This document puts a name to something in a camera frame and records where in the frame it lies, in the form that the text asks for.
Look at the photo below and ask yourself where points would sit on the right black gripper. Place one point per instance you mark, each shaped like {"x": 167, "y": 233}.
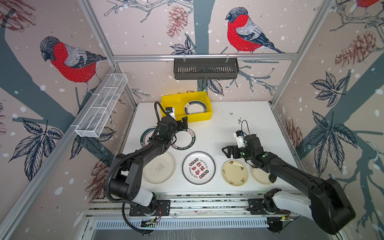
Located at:
{"x": 235, "y": 147}

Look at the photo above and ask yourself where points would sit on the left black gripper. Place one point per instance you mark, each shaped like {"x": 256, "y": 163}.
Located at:
{"x": 184, "y": 123}

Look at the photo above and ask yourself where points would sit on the green red rim plate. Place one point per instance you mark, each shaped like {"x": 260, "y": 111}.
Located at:
{"x": 195, "y": 107}

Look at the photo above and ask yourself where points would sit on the white plate red characters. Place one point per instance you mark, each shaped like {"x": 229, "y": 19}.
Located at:
{"x": 198, "y": 168}

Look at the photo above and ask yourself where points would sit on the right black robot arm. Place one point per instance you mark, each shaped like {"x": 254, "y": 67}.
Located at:
{"x": 323, "y": 201}

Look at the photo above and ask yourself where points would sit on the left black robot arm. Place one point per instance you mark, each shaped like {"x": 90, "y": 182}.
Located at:
{"x": 123, "y": 183}

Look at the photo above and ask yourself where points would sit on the yellow plastic bin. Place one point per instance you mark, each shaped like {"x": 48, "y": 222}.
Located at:
{"x": 179, "y": 101}

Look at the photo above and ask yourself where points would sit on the green rim Hao Wei plate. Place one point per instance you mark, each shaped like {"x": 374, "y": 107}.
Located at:
{"x": 184, "y": 140}

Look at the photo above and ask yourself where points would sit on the cream floral plate centre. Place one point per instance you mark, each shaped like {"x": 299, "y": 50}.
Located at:
{"x": 235, "y": 173}

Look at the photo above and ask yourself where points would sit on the cream floral plate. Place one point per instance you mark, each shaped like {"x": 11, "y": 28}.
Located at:
{"x": 262, "y": 177}
{"x": 235, "y": 173}

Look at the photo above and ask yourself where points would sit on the cream floral plate right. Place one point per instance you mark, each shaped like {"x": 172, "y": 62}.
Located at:
{"x": 262, "y": 177}

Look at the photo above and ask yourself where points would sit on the green rim plate far left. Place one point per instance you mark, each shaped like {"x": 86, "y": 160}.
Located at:
{"x": 146, "y": 135}

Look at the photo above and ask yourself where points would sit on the plain cream plate left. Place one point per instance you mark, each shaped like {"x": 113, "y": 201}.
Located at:
{"x": 160, "y": 169}

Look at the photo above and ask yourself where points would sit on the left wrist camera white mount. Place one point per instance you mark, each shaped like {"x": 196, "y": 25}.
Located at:
{"x": 170, "y": 111}

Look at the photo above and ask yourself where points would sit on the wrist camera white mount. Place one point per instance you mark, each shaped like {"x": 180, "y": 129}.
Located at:
{"x": 239, "y": 136}
{"x": 170, "y": 111}

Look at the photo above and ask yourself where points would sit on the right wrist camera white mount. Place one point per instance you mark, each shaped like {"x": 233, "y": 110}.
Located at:
{"x": 239, "y": 136}

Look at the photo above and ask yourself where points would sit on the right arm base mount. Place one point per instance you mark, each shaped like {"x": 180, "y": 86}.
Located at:
{"x": 261, "y": 207}

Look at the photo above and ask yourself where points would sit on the black hanging wire basket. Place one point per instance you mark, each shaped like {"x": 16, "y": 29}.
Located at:
{"x": 206, "y": 69}

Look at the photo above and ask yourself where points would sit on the aluminium frame rail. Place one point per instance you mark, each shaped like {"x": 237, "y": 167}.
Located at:
{"x": 241, "y": 57}

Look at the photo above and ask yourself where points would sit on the white wire mesh shelf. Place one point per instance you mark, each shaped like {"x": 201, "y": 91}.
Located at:
{"x": 96, "y": 118}

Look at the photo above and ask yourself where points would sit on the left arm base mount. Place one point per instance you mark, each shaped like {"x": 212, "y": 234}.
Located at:
{"x": 160, "y": 208}

